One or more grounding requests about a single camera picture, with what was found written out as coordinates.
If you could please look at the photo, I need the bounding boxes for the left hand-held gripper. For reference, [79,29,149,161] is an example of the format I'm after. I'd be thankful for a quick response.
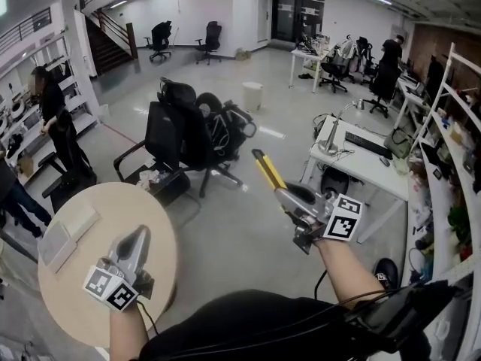
[82,224,155,311]

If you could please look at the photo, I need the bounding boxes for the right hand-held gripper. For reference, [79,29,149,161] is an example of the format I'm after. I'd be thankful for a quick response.
[275,181,365,255]

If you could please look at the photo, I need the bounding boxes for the yellow utility knife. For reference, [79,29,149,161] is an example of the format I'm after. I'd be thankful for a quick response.
[250,147,289,216]

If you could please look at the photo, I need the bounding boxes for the person's left forearm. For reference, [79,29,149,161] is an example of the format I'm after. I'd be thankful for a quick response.
[108,302,150,361]

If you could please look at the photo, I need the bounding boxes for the person's right forearm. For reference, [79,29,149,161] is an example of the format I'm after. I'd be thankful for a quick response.
[313,237,392,305]

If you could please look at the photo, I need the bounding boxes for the silver desk lamp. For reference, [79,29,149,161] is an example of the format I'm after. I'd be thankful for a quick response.
[317,99,366,155]

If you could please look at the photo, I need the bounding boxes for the white desk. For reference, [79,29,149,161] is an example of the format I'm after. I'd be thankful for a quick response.
[300,114,410,244]
[288,46,332,94]

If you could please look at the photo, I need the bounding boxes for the round beige table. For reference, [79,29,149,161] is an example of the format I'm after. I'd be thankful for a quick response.
[37,181,178,349]

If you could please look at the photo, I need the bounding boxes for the black keyboard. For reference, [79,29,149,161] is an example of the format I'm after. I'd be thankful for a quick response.
[343,130,394,160]

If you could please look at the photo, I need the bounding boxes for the black backpack white lines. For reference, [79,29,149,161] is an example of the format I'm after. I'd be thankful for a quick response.
[195,92,259,162]

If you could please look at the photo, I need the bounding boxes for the green bag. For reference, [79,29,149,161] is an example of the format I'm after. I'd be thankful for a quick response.
[383,126,414,160]

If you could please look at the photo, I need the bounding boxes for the white trash bin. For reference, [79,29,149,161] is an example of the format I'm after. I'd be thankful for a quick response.
[241,81,265,112]

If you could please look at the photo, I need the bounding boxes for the black floor device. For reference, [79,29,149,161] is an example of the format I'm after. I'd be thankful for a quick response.
[371,257,400,292]

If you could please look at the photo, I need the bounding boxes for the cardboard box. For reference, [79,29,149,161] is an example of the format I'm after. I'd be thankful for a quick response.
[17,151,37,177]

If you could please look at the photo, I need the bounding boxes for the person's black shirt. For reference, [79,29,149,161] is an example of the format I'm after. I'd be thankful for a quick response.
[138,290,432,361]

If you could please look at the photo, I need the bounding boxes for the office chair with clothes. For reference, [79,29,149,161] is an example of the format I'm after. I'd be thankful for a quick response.
[318,40,357,94]

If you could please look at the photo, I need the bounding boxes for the white shelf rack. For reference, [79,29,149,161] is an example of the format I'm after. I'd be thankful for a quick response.
[400,42,481,353]

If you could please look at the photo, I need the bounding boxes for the black headrest office chair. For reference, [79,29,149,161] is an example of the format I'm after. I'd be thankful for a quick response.
[157,77,244,199]

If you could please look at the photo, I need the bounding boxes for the black armband device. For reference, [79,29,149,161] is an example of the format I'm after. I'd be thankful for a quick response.
[344,280,464,342]

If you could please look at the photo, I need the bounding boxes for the white shelving unit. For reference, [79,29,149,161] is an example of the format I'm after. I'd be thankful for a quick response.
[0,32,101,173]

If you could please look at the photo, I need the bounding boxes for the black double door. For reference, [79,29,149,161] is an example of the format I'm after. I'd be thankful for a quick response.
[271,0,326,51]

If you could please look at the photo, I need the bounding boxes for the dark staircase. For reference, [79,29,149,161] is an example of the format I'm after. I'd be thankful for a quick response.
[80,8,139,77]

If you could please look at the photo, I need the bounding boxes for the black office chair with jacket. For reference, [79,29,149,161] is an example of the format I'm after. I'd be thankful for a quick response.
[144,20,174,63]

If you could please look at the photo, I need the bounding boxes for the black balcony railing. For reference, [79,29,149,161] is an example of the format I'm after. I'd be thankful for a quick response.
[0,8,53,53]

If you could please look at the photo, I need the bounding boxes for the black cable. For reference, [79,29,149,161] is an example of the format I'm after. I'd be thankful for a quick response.
[135,298,159,335]
[313,268,328,301]

